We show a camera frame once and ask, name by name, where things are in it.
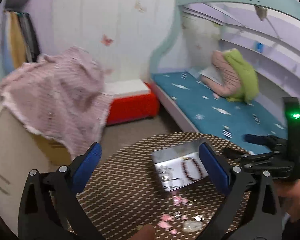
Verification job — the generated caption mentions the silver chain necklace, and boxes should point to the silver chain necklace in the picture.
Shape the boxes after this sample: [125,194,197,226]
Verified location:
[156,166,188,190]

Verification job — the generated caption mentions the white wardrobe doors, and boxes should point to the white wardrobe doors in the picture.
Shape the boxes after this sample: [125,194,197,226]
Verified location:
[52,0,174,82]

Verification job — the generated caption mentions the cardboard box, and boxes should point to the cardboard box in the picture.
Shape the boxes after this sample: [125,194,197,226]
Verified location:
[32,134,71,166]

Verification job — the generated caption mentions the white pillow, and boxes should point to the white pillow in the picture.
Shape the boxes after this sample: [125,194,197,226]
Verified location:
[199,66,223,85]

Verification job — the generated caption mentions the dark red bead bracelet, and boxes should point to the dark red bead bracelet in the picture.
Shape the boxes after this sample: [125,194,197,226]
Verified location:
[181,157,208,182]

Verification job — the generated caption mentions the dark brown jewelry box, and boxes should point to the dark brown jewelry box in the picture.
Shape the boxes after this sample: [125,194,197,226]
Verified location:
[151,139,208,193]

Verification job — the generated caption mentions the cream low cabinet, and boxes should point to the cream low cabinet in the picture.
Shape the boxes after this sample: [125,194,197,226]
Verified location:
[0,103,57,226]

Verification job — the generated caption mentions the white jade pendant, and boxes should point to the white jade pendant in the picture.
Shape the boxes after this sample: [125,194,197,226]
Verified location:
[182,220,203,233]

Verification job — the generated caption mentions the brown polka dot tablecloth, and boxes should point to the brown polka dot tablecloth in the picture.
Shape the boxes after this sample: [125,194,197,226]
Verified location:
[77,132,243,239]

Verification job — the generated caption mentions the operator left thumb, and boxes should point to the operator left thumb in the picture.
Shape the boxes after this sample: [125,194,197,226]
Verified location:
[130,224,155,240]

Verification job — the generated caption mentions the pink hair clips pile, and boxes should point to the pink hair clips pile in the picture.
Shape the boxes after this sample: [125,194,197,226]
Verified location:
[157,195,189,236]

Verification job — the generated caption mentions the operator right hand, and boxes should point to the operator right hand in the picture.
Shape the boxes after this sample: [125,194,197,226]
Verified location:
[274,179,300,223]

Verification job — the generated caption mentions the pink and green quilt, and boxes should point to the pink and green quilt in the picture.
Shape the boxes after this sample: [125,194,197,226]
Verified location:
[200,48,259,104]

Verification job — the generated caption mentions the blue candy print mattress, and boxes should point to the blue candy print mattress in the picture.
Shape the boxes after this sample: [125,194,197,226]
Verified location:
[153,72,287,154]

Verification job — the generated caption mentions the red storage ottoman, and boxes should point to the red storage ottoman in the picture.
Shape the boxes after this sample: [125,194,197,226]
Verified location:
[104,79,160,125]

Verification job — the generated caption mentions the pink checkered blanket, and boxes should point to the pink checkered blanket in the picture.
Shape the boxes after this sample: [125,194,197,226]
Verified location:
[0,47,113,158]

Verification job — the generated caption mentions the hanging clothes row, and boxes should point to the hanging clothes row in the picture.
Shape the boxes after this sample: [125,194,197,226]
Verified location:
[1,10,41,74]

